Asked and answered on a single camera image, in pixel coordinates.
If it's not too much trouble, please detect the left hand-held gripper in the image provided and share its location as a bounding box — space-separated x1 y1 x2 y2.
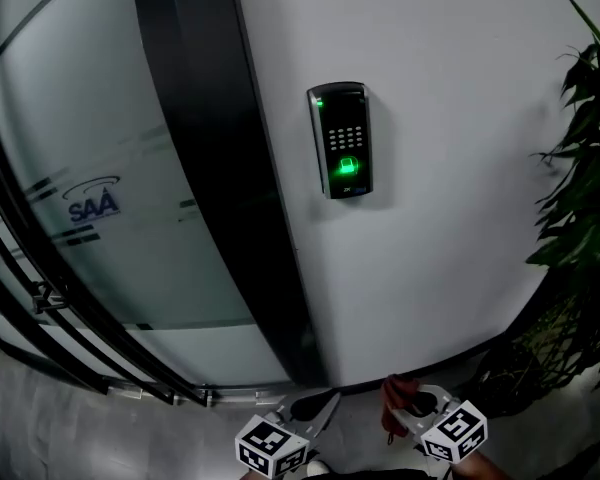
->
234 392 343 479

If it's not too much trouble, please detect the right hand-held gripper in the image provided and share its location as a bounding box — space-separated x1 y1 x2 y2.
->
392 384 489 465

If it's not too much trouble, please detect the dark red cloth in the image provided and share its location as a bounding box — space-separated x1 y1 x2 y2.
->
381 373 422 445

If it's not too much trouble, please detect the black wall keypad device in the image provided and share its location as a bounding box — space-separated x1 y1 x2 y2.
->
306 81 375 201

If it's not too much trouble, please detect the person's right forearm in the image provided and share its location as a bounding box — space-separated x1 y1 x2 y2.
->
449 451 515 480

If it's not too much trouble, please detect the dark plant pot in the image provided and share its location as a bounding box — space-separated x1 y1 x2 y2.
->
470 340 549 420

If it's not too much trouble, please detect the green leafy plant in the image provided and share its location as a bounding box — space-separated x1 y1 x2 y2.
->
523 0 600 392

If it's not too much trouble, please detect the metal door lock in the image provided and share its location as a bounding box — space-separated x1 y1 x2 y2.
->
31 280 65 315

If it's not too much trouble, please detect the frosted glass door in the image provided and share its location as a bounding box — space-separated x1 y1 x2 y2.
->
0 0 294 392

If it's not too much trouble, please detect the metal floor door bracket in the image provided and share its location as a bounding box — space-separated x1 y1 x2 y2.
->
192 385 286 409

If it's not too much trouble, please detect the black door frame post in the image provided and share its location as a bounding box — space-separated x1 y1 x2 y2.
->
129 0 331 388

